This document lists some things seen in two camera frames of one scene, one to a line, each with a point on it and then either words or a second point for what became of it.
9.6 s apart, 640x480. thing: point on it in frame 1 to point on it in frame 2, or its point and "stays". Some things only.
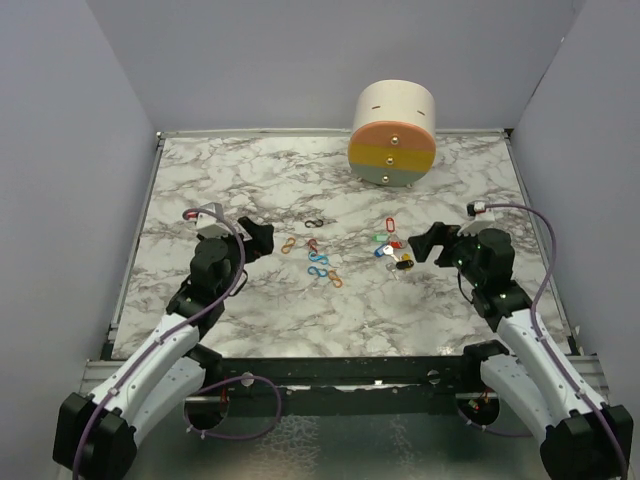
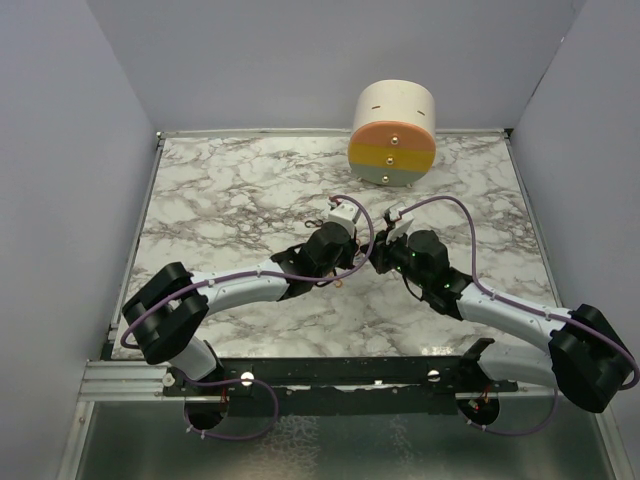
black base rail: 341,385 stays
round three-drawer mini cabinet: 393,138 stays
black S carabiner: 314,223 stays
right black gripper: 424,243 to 381,250
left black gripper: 261,242 to 351,249
